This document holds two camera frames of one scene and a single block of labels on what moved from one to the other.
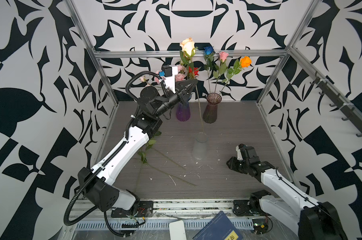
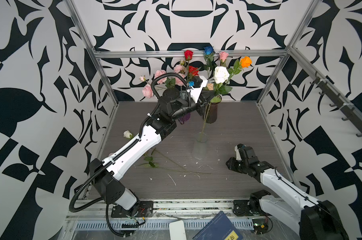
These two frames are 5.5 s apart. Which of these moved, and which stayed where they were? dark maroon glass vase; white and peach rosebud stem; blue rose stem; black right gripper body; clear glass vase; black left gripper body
Moved: white and peach rosebud stem; black left gripper body
Stayed: dark maroon glass vase; clear glass vase; black right gripper body; blue rose stem
